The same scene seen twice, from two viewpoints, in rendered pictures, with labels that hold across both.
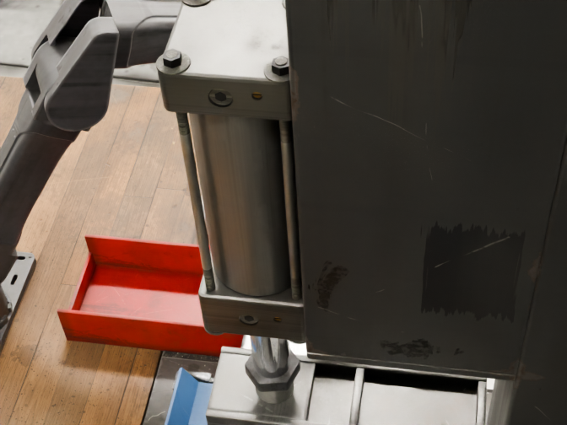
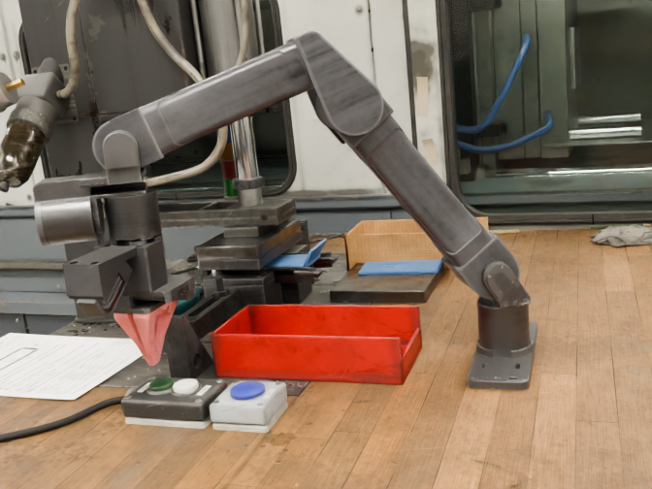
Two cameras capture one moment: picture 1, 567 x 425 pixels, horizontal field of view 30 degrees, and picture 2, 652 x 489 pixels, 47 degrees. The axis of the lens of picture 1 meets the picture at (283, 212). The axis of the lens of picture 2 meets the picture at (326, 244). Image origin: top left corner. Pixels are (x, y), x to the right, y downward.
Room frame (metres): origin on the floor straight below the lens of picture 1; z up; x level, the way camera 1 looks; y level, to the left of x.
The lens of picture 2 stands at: (1.70, 0.28, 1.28)
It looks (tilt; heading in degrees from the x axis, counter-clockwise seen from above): 13 degrees down; 187
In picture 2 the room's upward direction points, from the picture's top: 6 degrees counter-clockwise
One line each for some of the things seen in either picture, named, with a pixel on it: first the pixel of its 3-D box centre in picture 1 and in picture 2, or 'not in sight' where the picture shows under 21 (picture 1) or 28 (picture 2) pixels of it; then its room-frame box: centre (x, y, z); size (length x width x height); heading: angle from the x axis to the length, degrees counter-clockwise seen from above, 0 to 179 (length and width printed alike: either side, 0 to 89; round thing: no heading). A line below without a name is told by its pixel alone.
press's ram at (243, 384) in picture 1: (348, 357); (203, 181); (0.55, -0.05, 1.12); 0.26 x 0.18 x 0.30; 77
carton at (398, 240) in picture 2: not in sight; (418, 244); (0.31, 0.28, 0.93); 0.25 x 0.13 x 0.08; 77
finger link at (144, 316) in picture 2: not in sight; (140, 325); (0.90, -0.05, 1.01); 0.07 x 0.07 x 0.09; 78
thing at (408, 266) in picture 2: not in sight; (404, 259); (0.42, 0.25, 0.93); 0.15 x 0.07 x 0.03; 81
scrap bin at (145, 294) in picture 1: (175, 296); (318, 341); (0.78, 0.14, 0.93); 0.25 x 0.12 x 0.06; 77
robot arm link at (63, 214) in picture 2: not in sight; (90, 186); (0.92, -0.07, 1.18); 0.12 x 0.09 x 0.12; 105
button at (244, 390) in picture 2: not in sight; (247, 394); (0.93, 0.07, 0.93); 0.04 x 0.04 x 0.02
